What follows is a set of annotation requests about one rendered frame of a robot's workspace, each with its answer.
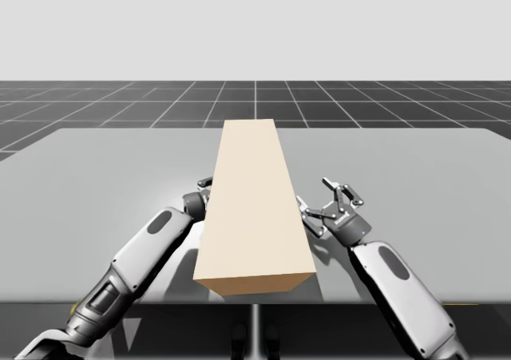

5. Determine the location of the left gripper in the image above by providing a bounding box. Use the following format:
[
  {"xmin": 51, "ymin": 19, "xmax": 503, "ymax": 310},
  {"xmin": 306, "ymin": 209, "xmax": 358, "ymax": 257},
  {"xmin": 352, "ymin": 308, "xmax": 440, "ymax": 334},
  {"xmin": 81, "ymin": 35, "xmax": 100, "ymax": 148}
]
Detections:
[{"xmin": 182, "ymin": 176, "xmax": 214, "ymax": 222}]

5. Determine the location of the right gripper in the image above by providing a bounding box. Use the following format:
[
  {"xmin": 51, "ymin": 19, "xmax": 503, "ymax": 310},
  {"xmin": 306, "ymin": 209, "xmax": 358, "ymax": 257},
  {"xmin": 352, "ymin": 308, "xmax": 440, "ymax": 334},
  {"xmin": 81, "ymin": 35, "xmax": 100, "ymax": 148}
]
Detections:
[{"xmin": 295, "ymin": 176, "xmax": 373, "ymax": 250}]

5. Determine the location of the tall board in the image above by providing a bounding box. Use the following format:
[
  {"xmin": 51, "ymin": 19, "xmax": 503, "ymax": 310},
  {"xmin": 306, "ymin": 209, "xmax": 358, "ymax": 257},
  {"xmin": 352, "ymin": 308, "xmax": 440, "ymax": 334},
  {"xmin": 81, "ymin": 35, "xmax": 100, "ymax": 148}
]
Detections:
[{"xmin": 192, "ymin": 118, "xmax": 319, "ymax": 297}]

